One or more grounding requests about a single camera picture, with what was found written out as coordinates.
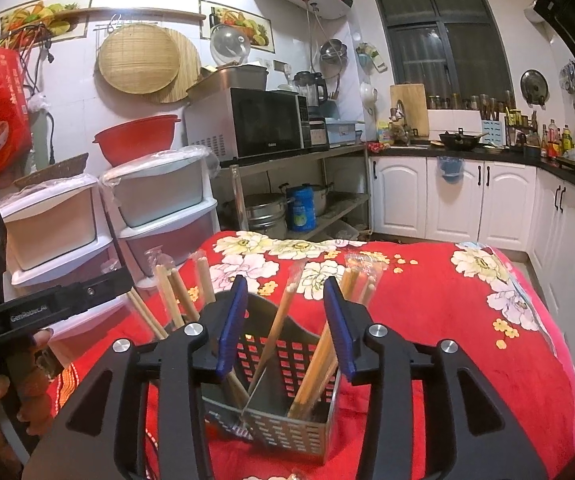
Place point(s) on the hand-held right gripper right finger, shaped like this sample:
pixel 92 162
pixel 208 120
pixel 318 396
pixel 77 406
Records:
pixel 340 330

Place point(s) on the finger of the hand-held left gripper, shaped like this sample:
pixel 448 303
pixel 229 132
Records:
pixel 97 290

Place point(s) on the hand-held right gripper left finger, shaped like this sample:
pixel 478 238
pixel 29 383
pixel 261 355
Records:
pixel 232 330

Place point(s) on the perforated metal utensil holder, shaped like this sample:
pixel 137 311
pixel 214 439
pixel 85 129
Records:
pixel 317 430

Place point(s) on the hanging kitchen utensils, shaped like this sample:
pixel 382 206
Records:
pixel 570 77

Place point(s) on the white plastic drawer unit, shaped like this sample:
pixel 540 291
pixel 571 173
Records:
pixel 52 230
pixel 162 190

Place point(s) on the red floral tablecloth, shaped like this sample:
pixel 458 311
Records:
pixel 442 320

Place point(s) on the steel stock pot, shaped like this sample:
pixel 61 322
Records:
pixel 262 215

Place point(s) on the blue tin can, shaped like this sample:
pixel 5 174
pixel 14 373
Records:
pixel 301 210

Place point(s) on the red plastic basin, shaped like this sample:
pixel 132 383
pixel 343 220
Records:
pixel 137 137

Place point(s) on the metal shelf rack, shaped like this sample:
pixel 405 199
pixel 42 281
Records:
pixel 292 157

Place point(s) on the blue hanging holder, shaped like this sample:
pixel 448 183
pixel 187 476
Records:
pixel 450 170

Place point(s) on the small black appliance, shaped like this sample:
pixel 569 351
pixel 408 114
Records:
pixel 319 135

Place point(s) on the pale blue box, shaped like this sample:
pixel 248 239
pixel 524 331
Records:
pixel 345 132

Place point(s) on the white kitchen cabinets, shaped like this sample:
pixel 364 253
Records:
pixel 507 210

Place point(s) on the silver microwave oven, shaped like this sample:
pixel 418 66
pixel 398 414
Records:
pixel 262 122

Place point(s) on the metal faucet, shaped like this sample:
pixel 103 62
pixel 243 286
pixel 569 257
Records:
pixel 401 115

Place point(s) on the black wok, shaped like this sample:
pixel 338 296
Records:
pixel 462 140

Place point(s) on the wooden cutting board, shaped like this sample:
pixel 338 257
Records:
pixel 412 110

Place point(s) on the round bamboo tray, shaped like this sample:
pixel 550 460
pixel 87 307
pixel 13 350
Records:
pixel 137 60
pixel 190 70

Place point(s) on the white hanging pot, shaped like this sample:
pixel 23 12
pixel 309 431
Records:
pixel 369 97

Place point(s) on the black blender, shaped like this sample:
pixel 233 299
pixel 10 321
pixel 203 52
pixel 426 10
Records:
pixel 312 87

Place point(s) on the metal tray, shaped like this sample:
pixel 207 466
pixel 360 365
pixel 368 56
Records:
pixel 232 80

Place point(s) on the blue knife block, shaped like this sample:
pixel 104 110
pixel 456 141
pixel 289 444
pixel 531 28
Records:
pixel 493 132

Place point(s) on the row of glass jars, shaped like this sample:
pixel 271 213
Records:
pixel 467 101

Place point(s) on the hanging metal strainer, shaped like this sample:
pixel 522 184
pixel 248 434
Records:
pixel 332 52

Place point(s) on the glass pot lid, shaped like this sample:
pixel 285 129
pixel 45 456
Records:
pixel 230 45

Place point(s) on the long wooden rolling pin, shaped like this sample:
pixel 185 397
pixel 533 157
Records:
pixel 117 10

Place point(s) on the row of condiment bottles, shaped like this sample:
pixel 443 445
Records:
pixel 557 142

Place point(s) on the round metal pot lid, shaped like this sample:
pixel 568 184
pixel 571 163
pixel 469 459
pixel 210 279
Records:
pixel 534 87

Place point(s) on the dark window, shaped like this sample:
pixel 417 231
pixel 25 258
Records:
pixel 442 35

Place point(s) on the fruit wall poster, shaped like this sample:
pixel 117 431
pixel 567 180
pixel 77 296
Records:
pixel 237 22
pixel 42 17

